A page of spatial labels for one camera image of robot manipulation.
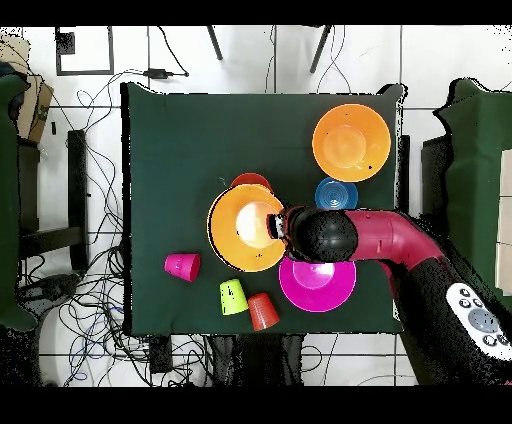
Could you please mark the large orange bowl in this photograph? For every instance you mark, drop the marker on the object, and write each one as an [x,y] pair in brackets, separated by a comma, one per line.
[351,142]
[228,236]

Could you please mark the small red bowl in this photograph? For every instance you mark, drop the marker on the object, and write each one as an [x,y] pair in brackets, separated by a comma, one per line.
[251,179]

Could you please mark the green cup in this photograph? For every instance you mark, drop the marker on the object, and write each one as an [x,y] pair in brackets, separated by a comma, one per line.
[232,298]

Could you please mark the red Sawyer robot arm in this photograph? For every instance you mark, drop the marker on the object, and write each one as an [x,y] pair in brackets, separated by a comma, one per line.
[380,236]

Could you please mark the dark blue bowl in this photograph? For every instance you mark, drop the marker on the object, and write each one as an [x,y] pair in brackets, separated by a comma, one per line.
[336,196]

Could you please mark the large pink bowl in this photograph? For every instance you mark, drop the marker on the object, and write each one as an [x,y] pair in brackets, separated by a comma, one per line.
[316,288]

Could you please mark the orange cup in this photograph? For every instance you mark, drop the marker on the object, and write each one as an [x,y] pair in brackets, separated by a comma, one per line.
[263,314]

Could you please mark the red cup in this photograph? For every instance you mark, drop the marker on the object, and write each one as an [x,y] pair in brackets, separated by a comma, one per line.
[182,266]

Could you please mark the dark green tablecloth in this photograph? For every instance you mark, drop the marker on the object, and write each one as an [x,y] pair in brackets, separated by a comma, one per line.
[180,140]

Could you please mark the black tripod leg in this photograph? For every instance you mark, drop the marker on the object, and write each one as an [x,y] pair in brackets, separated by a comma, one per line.
[214,43]
[321,48]

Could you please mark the black power adapter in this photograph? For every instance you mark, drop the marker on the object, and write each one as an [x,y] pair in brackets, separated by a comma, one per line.
[159,73]

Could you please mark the green cloth covered table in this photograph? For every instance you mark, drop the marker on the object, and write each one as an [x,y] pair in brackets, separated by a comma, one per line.
[476,160]
[8,200]

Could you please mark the black stand base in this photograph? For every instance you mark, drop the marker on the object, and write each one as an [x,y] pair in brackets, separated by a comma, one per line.
[56,286]

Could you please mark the white stacked boxes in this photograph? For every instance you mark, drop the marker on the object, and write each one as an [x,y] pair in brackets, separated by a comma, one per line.
[506,220]

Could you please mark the cardboard box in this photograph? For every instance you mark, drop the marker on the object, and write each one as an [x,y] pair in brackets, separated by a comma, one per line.
[36,104]

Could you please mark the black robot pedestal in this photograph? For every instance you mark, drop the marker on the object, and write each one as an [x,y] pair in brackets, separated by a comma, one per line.
[260,360]

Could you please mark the black bench frame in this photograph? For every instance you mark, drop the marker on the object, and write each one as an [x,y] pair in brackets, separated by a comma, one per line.
[78,180]

